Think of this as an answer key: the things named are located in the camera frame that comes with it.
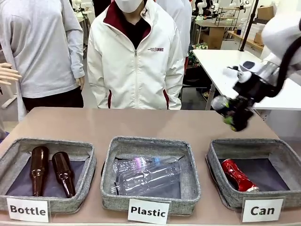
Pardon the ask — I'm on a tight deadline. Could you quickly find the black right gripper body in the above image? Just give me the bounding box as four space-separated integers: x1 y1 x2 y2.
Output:
232 73 278 106

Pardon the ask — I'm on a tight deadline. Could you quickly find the crushed black soda can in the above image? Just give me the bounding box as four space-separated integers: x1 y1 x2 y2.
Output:
211 95 236 131

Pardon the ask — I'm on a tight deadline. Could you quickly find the crushed red soda can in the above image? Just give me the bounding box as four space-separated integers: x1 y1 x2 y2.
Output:
221 159 259 192

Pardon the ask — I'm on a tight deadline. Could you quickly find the large clear plastic bottle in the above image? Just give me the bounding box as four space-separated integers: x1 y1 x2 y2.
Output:
110 161 183 195

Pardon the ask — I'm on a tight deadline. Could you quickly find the small clear bottle blue cap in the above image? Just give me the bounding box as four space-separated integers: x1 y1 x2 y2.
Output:
113 156 163 175

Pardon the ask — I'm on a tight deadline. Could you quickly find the brown glass bottle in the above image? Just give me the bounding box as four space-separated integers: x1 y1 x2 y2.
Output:
29 145 50 197
51 152 76 198

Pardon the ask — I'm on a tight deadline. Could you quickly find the gray fabric basket for cans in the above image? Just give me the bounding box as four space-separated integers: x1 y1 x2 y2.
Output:
206 138 301 209

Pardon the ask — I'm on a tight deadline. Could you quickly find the white Can label card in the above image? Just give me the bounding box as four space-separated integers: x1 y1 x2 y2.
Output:
242 199 285 223

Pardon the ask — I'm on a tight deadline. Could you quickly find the gray fabric basket for plastic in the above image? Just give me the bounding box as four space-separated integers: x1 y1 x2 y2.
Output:
100 136 202 214

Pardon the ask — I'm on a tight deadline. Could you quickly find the gray fabric basket for bottles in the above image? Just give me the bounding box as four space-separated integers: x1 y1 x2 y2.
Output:
0 137 97 212

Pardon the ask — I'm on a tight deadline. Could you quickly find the gray hoodie person's left hand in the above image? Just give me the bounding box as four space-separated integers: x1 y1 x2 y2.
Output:
76 76 86 90

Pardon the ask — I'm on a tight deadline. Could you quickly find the bare hand of bystander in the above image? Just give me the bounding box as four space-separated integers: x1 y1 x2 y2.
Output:
0 62 23 85

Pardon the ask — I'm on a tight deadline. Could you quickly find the white side table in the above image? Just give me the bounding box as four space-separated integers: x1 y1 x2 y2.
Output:
191 48 301 111

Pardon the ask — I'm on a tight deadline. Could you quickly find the floral patterned fabric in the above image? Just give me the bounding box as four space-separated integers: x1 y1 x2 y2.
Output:
187 43 209 69

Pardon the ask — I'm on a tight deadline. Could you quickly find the black stand pole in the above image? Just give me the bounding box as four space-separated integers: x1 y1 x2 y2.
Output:
238 0 258 52

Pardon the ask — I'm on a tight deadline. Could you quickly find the wooden workbench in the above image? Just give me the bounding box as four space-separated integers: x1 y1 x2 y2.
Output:
195 21 264 50

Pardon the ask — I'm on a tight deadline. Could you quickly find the cardboard box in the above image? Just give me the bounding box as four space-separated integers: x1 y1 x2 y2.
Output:
257 6 275 24

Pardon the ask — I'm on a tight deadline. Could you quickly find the person in white coat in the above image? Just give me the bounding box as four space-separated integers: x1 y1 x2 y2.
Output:
156 0 192 59

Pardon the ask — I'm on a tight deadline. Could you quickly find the person in white jacket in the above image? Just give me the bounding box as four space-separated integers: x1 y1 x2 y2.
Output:
87 0 185 111

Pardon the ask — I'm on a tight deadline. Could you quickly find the white Plastic label card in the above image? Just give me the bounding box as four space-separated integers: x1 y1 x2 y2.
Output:
128 199 170 224

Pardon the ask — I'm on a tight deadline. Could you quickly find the white face mask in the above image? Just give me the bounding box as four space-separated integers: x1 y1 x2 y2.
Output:
115 0 144 13

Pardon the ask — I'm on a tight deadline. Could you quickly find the person in gray hoodie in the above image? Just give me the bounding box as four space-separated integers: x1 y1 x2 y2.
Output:
0 0 85 113

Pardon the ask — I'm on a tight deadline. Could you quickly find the white Bottle label card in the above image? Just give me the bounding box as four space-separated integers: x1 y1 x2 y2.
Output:
6 197 50 223

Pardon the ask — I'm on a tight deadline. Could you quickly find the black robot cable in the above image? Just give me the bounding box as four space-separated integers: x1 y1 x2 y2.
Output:
275 39 301 97

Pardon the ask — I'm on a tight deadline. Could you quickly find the wire shelf rack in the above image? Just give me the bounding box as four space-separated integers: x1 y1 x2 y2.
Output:
213 6 240 26

